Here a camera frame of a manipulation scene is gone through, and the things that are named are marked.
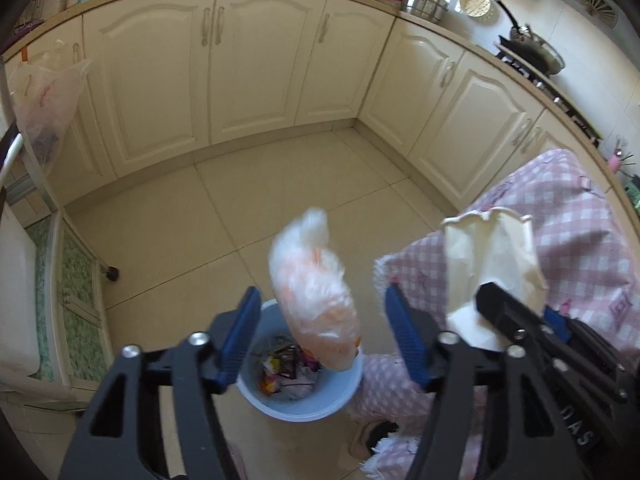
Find black frying pan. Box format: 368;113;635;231
494;0;566;76

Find pale yellow round strainer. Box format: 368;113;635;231
460;0;496;19

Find pink checked tablecloth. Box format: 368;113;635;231
345;147;640;480

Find stainless steel pot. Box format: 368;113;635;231
400;0;451;24

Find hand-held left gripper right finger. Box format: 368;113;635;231
385;284;587;480

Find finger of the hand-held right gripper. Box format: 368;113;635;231
475;281;567;367
542;306;609;362

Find pile of crumpled wrappers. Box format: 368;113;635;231
252;332;324;396

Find pink utensil cup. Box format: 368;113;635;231
606;137;637;174

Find white paper bag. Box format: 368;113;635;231
441;206;550;353

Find cream kitchen base cabinets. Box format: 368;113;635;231
0;0;612;217

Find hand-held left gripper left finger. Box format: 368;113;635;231
59;286;262;480

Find orange translucent plastic bag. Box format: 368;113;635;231
269;206;364;374

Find black gas stove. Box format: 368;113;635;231
495;42;602;147

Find blue trash bin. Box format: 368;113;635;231
235;299;364;422

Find purple wire rack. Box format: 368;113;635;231
12;0;49;36

